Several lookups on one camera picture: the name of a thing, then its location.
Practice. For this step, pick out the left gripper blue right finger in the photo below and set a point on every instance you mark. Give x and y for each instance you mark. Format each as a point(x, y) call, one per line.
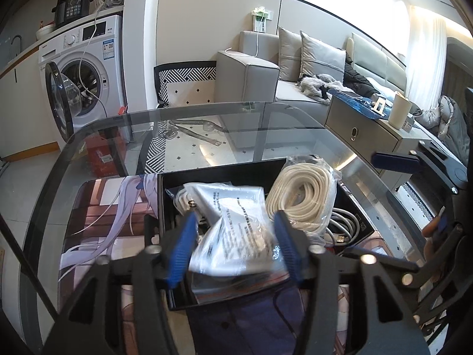
point(294, 246)

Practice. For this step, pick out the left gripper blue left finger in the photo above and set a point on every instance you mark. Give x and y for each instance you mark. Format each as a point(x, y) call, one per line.
point(178, 248)

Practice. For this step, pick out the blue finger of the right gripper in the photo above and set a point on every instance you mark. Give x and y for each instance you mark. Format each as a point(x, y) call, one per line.
point(396, 163)

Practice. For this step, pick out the white printed plastic pouch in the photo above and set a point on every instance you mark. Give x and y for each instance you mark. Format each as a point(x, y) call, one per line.
point(240, 239)

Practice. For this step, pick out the black cardboard storage box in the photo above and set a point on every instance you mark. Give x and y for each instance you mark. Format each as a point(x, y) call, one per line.
point(306, 188)

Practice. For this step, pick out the person right hand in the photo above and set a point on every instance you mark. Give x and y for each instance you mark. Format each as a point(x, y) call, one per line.
point(428, 233)

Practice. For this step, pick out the grey side cabinet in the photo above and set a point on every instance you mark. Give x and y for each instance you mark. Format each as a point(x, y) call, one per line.
point(365, 137)

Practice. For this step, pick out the white paper cup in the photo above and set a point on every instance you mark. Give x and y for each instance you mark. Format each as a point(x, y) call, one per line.
point(399, 110)

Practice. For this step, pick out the grey puffer jacket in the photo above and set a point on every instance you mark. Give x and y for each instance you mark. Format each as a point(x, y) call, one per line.
point(446, 121)

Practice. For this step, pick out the anime printed desk mat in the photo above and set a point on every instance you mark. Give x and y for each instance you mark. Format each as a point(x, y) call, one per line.
point(89, 321)

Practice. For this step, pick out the black jacket on sofa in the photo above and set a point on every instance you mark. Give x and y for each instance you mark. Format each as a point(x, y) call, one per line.
point(357, 82)

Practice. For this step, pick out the grey fluffy cloth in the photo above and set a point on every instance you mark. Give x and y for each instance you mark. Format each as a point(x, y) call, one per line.
point(317, 87)

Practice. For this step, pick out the red box under table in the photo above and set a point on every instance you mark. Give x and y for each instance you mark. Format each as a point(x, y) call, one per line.
point(100, 157)

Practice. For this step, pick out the grey cushion right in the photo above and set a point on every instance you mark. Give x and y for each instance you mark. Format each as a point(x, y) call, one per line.
point(319, 58)

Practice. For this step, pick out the beige cushion left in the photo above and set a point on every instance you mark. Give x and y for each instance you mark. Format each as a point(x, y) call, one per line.
point(289, 55)

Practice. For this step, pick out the beige grey sofa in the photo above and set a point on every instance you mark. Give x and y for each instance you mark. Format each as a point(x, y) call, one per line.
point(266, 68)

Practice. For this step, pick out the black white patterned chair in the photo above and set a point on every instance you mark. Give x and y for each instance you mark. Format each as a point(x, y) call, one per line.
point(185, 83)

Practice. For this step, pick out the white washing machine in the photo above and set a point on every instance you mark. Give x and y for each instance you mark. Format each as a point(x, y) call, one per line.
point(82, 75)

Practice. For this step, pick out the black kitchen faucet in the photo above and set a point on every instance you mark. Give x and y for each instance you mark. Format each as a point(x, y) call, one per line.
point(16, 46)

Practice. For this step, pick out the white bowl on counter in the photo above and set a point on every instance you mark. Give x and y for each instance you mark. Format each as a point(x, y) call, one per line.
point(44, 31)

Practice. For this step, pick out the black pressure cooker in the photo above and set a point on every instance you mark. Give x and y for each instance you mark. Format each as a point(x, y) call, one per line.
point(67, 11)

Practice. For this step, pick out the wall socket with charger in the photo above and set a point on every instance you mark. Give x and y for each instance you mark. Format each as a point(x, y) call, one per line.
point(260, 18)

